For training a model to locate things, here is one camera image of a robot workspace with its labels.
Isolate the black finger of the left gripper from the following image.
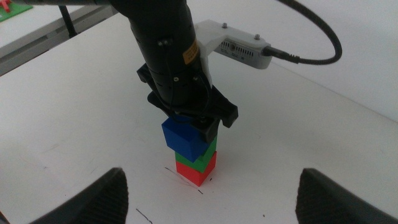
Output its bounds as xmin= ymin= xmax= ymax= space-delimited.
xmin=190 ymin=118 xmax=221 ymax=144

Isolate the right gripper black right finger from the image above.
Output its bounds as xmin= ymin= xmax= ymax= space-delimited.
xmin=295 ymin=168 xmax=398 ymax=224

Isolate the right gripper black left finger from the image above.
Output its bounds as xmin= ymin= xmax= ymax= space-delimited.
xmin=29 ymin=167 xmax=129 ymax=224

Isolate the blue cube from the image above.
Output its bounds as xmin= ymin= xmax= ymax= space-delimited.
xmin=161 ymin=115 xmax=212 ymax=163

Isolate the green cube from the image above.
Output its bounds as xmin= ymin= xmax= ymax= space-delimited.
xmin=174 ymin=135 xmax=218 ymax=174

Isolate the red cube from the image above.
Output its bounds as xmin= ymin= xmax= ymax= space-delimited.
xmin=175 ymin=151 xmax=218 ymax=187

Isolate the black clamped pole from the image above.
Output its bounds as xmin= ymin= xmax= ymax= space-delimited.
xmin=58 ymin=5 xmax=78 ymax=40

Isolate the white side table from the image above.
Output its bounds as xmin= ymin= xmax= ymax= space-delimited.
xmin=0 ymin=0 xmax=121 ymax=77

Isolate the green flat board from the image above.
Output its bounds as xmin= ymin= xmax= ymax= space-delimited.
xmin=0 ymin=0 xmax=34 ymax=23

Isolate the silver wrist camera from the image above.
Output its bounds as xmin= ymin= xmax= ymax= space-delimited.
xmin=217 ymin=39 xmax=274 ymax=70

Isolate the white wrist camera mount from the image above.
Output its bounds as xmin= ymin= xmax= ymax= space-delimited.
xmin=194 ymin=19 xmax=271 ymax=90

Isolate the thick black camera cable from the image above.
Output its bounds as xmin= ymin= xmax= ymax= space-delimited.
xmin=261 ymin=0 xmax=343 ymax=65

